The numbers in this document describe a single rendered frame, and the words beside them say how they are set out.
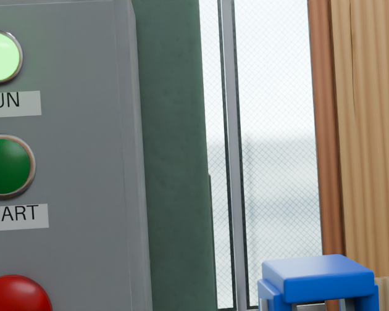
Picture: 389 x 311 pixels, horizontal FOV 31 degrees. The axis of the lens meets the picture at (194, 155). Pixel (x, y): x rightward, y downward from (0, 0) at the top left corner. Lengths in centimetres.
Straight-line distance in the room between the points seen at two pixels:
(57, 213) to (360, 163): 152
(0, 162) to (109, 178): 4
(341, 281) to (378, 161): 63
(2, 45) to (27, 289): 9
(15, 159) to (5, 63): 3
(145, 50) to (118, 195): 9
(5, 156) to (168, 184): 9
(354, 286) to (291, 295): 11
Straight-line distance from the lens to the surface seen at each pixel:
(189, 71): 32
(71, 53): 26
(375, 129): 177
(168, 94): 32
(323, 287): 118
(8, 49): 26
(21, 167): 26
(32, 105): 26
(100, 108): 26
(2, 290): 26
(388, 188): 178
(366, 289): 121
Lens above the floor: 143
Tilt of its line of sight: 3 degrees down
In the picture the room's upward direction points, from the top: 3 degrees counter-clockwise
